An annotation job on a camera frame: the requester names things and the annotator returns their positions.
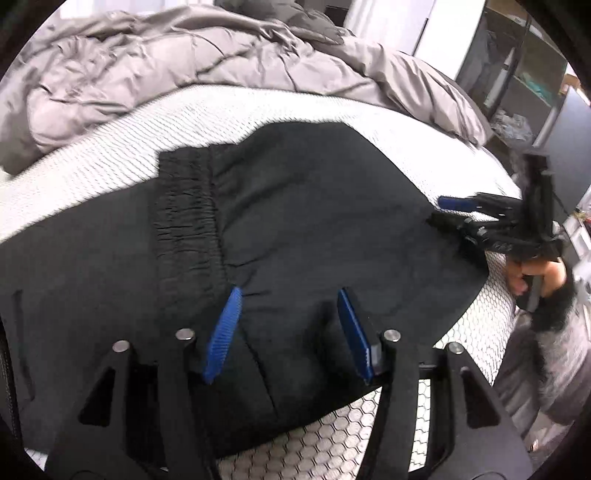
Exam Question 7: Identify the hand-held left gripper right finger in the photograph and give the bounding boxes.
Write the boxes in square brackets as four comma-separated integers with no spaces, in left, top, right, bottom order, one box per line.
[337,287,532,480]

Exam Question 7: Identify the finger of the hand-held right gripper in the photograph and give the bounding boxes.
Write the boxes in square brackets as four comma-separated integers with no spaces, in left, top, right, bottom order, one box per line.
[428,211,525,254]
[438,191,527,220]

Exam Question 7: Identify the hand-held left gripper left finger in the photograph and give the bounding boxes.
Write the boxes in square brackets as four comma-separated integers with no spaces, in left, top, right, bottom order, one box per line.
[46,286,243,480]

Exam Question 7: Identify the black pants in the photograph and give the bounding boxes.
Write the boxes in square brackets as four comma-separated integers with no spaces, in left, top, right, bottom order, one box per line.
[0,122,490,462]

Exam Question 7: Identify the person's right forearm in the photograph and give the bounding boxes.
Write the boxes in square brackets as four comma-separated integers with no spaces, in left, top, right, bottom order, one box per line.
[530,268,591,418]

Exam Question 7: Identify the person's right hand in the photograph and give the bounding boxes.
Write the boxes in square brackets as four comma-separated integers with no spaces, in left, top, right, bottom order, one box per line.
[507,257,568,306]

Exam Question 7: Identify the dark flat panel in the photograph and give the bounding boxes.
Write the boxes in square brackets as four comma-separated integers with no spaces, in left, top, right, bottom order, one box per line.
[547,85,591,217]

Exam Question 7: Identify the dark open shelf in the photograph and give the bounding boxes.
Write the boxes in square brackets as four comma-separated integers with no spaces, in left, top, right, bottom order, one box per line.
[457,0,583,153]

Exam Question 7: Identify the white curtain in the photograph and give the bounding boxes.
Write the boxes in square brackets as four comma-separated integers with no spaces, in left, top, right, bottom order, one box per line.
[344,0,437,56]

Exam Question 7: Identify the white honeycomb mattress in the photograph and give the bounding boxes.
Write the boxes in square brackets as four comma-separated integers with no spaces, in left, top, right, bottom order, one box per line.
[0,85,527,480]

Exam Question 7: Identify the dark grey cloth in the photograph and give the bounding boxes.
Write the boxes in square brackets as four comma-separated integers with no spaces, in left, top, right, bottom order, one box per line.
[217,0,356,44]

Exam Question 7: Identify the grey duvet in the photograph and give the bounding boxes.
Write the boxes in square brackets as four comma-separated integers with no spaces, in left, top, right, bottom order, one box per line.
[0,0,492,174]

